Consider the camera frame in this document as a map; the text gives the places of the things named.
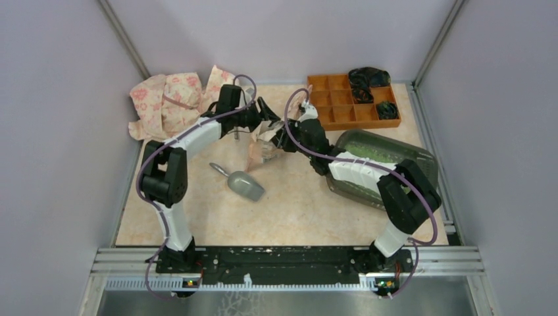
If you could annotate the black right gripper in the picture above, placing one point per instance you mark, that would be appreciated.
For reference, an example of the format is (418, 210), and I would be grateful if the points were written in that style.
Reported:
(282, 139)

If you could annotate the grey metal scoop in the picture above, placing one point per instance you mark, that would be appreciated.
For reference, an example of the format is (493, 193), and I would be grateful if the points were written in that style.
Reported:
(241, 183)

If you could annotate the small dark cloth ball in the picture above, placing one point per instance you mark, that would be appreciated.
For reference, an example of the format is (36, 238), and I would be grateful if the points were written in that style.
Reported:
(387, 110)

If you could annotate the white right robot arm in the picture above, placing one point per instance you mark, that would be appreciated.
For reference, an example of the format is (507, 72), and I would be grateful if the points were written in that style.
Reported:
(408, 197)

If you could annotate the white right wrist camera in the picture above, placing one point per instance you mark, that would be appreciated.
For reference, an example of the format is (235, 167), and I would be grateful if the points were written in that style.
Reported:
(307, 112)

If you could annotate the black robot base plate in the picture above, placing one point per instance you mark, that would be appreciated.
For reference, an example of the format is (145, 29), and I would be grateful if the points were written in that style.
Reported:
(287, 267)

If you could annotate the pink patterned cloth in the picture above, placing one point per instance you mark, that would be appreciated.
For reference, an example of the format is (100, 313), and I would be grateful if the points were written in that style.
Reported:
(169, 104)

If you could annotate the orange compartment tray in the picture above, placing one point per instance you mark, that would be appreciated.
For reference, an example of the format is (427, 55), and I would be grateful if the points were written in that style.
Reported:
(337, 110)

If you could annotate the dark green litter box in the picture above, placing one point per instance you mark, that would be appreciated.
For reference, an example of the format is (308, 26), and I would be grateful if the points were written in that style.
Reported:
(384, 150)

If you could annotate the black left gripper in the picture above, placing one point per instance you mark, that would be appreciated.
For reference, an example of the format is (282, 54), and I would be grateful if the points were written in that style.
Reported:
(266, 113)

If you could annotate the orange cat litter bag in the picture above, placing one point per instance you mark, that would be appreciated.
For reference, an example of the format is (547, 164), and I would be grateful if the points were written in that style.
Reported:
(261, 149)

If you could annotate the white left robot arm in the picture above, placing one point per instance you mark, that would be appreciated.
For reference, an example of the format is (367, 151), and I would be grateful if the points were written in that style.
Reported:
(162, 180)

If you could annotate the dark cloth on tray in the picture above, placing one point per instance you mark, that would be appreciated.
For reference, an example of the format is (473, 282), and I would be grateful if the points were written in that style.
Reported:
(362, 80)

